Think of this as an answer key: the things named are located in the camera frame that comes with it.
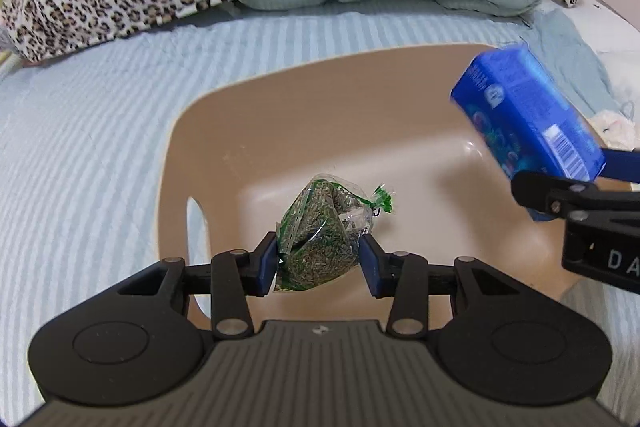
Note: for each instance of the clear bag of dried herbs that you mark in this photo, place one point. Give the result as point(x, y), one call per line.
point(318, 235)

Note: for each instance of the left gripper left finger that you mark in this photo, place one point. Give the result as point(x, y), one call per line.
point(151, 332)

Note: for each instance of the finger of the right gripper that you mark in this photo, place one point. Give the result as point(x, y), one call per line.
point(554, 197)
point(621, 165)

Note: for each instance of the white fluffy plush toy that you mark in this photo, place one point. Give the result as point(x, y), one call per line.
point(615, 130)

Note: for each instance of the white pillow with bunny print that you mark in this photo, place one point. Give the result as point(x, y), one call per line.
point(616, 43)

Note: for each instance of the blue tissue pack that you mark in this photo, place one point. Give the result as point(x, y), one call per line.
point(526, 123)

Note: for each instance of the beige plastic storage basket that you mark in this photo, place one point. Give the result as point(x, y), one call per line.
point(239, 155)

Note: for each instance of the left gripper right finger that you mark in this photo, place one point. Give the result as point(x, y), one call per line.
point(496, 336)

